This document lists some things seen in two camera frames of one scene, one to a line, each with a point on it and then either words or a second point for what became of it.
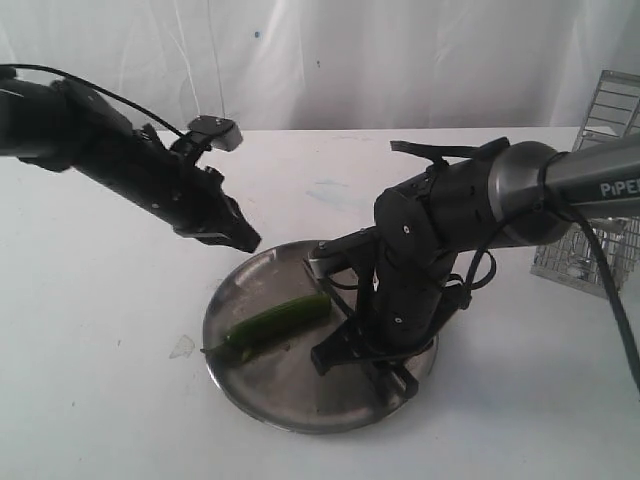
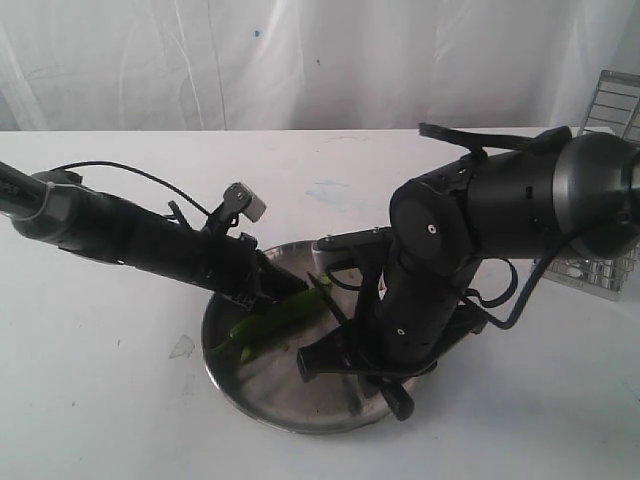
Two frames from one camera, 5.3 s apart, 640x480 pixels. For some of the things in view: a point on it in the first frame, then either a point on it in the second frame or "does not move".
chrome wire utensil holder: [611, 110] does not move
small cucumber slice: [247, 355] does not move
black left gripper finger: [246, 234] to [275, 282]
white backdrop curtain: [273, 65] does not move
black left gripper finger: [245, 239] to [252, 302]
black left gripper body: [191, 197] to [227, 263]
